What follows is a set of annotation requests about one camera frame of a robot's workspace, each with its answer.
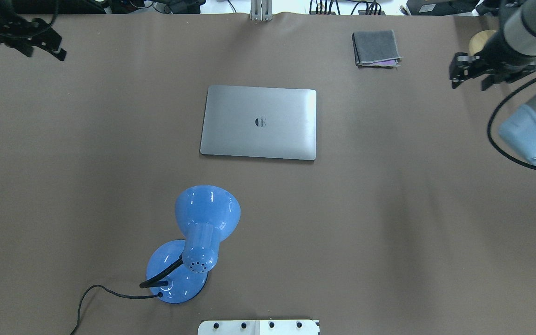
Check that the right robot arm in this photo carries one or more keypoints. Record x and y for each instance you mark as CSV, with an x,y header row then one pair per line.
x,y
518,24

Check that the aluminium frame post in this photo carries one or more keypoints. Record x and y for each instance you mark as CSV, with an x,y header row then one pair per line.
x,y
261,10

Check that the blue desk lamp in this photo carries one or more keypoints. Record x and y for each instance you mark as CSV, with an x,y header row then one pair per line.
x,y
178,270

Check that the grey aluminium laptop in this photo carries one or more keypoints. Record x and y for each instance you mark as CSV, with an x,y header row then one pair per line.
x,y
264,122

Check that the wooden mug tree stand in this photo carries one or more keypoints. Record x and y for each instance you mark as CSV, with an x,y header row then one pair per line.
x,y
479,45

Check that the folded grey cloth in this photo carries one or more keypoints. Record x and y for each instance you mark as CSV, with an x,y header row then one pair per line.
x,y
376,49

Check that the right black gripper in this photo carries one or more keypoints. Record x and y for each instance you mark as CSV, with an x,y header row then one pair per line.
x,y
499,48

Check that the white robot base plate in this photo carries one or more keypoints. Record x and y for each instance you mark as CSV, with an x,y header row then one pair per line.
x,y
260,327

